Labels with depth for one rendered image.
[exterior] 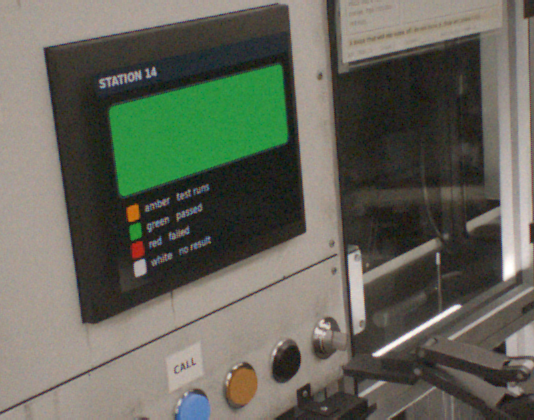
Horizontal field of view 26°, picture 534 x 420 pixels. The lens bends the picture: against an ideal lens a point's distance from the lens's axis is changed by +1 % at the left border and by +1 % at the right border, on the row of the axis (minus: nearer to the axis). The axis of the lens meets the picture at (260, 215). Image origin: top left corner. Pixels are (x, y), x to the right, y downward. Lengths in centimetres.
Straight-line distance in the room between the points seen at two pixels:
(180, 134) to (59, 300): 15
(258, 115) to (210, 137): 6
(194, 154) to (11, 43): 17
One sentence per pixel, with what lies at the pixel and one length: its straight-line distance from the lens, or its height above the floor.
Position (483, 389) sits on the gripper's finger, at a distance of 98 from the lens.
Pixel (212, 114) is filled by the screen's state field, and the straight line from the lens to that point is 88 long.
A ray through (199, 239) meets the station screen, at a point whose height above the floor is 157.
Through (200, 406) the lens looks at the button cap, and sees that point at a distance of 93.
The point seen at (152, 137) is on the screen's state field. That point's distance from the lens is 83.
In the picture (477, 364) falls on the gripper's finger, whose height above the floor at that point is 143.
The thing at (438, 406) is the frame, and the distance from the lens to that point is 166.
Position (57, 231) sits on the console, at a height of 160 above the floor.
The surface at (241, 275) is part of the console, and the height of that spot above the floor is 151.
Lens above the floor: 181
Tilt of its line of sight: 15 degrees down
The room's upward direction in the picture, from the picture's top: 5 degrees counter-clockwise
